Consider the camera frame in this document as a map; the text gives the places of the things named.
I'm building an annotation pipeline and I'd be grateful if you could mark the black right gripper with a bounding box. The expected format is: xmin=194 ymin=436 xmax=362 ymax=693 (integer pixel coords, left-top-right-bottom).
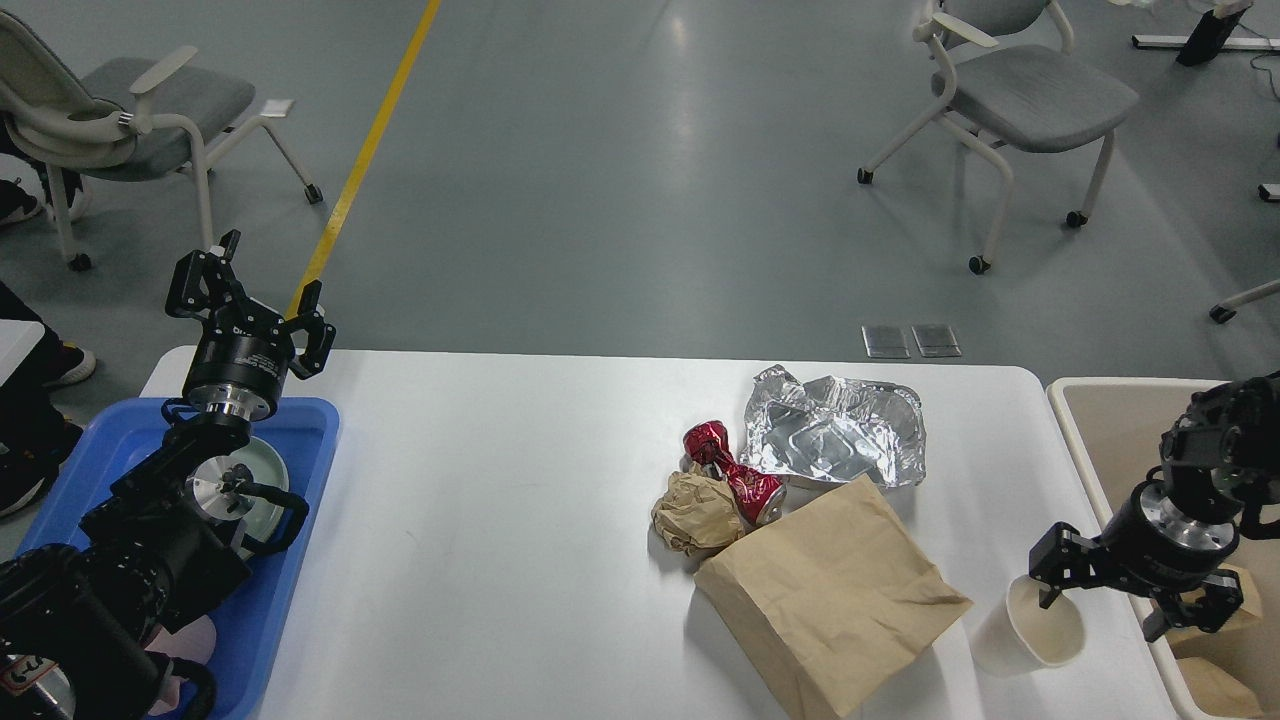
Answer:
xmin=1029 ymin=480 xmax=1244 ymax=643

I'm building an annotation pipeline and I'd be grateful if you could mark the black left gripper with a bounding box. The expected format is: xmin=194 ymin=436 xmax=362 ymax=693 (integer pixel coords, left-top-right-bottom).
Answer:
xmin=164 ymin=229 xmax=337 ymax=420

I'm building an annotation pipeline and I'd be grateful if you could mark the brown paper bag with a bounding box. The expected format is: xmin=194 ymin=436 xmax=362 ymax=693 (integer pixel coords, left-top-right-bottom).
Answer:
xmin=694 ymin=477 xmax=972 ymax=719
xmin=1166 ymin=564 xmax=1265 ymax=717

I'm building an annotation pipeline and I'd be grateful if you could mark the white paper cup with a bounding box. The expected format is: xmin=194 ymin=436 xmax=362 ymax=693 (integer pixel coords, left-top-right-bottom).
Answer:
xmin=970 ymin=575 xmax=1087 ymax=678

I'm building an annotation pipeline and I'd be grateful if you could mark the green plate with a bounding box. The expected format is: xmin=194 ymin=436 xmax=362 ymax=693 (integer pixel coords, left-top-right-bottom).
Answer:
xmin=230 ymin=437 xmax=291 ymax=542

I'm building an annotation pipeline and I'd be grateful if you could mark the pink mug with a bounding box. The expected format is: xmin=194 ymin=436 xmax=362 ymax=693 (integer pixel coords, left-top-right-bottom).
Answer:
xmin=145 ymin=615 xmax=218 ymax=716

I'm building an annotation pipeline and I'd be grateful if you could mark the aluminium foil tray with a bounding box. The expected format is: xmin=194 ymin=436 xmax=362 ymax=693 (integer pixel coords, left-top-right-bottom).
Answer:
xmin=742 ymin=365 xmax=927 ymax=489

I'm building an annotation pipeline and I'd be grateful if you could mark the red foil wrapper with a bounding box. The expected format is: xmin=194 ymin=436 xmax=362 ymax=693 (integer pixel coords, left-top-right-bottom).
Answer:
xmin=682 ymin=420 xmax=787 ymax=527

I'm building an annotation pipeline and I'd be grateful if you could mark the brown paper ball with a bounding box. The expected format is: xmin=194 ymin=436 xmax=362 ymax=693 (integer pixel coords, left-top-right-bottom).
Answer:
xmin=650 ymin=471 xmax=748 ymax=557

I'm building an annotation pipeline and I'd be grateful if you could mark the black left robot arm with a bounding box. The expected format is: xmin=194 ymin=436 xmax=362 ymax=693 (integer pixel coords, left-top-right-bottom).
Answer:
xmin=3 ymin=231 xmax=337 ymax=719

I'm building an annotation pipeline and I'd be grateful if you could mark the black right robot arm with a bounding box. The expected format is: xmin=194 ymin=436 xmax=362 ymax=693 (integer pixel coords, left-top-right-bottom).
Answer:
xmin=1028 ymin=374 xmax=1279 ymax=642

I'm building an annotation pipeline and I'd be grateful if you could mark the beige plastic bin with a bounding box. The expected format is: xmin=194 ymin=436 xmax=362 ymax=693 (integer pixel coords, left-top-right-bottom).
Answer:
xmin=1046 ymin=377 xmax=1279 ymax=719

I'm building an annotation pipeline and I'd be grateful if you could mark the grey chair left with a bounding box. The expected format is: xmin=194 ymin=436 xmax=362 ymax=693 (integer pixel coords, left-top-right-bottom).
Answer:
xmin=1 ymin=12 xmax=323 ymax=272

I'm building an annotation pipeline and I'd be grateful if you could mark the grey chair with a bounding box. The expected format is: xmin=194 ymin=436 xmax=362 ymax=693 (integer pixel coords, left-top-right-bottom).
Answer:
xmin=1 ymin=12 xmax=323 ymax=272
xmin=858 ymin=1 xmax=1139 ymax=275

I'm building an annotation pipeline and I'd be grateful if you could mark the person in black trousers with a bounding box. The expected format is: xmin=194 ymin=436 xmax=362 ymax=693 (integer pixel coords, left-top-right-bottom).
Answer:
xmin=1 ymin=284 xmax=97 ymax=516

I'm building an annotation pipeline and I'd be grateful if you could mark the person with black sneakers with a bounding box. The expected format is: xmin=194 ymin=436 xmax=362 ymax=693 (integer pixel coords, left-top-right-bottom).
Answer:
xmin=1 ymin=126 xmax=92 ymax=225

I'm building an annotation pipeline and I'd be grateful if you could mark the chair leg right edge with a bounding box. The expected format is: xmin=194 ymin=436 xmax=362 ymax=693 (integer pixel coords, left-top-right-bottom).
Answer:
xmin=1208 ymin=279 xmax=1280 ymax=324

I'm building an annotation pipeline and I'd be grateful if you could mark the blue plastic tray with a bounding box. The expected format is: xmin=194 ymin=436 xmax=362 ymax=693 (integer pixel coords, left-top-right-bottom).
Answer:
xmin=6 ymin=397 xmax=340 ymax=719

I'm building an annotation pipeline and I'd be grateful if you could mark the metal floor socket plate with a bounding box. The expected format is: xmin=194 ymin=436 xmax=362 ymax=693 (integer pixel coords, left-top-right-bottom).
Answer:
xmin=861 ymin=325 xmax=911 ymax=360

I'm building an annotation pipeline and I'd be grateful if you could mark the grey chair right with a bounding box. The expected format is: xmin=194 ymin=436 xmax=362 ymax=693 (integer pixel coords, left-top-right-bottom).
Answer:
xmin=858 ymin=1 xmax=1139 ymax=275

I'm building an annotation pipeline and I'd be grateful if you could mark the desk foot top right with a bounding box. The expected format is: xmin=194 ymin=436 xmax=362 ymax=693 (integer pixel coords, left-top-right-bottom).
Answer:
xmin=1130 ymin=1 xmax=1279 ymax=67

